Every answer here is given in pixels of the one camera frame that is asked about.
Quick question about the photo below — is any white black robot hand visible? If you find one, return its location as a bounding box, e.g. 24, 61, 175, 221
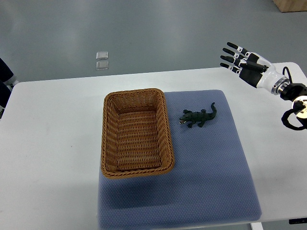
220, 42, 290, 95

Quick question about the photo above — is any dark green toy crocodile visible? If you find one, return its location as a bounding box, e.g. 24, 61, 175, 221
179, 103, 217, 128

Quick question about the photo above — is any dark blue chair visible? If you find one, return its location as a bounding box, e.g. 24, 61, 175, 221
0, 59, 18, 108

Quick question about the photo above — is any brown wicker basket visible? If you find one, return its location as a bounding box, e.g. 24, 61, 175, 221
100, 88, 175, 179

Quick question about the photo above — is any black table control panel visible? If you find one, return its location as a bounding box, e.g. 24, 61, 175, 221
289, 218, 307, 225

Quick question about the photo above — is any lower floor socket plate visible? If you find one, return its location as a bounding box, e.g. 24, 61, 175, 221
96, 60, 109, 70

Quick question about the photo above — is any white table leg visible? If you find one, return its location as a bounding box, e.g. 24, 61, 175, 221
250, 222, 264, 230

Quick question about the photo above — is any wooden cabinet corner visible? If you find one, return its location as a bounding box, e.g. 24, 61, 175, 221
273, 0, 307, 12

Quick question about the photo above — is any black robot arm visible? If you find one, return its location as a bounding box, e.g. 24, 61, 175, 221
277, 82, 307, 102

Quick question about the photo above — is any blue textured mat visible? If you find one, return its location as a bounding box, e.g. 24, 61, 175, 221
97, 90, 261, 230

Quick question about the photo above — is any upper floor socket plate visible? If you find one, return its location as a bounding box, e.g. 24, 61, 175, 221
96, 51, 108, 60

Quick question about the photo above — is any floor socket plate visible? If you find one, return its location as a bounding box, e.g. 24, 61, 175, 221
96, 60, 109, 70
96, 51, 108, 60

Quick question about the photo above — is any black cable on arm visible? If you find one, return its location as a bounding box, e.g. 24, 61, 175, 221
281, 66, 307, 131

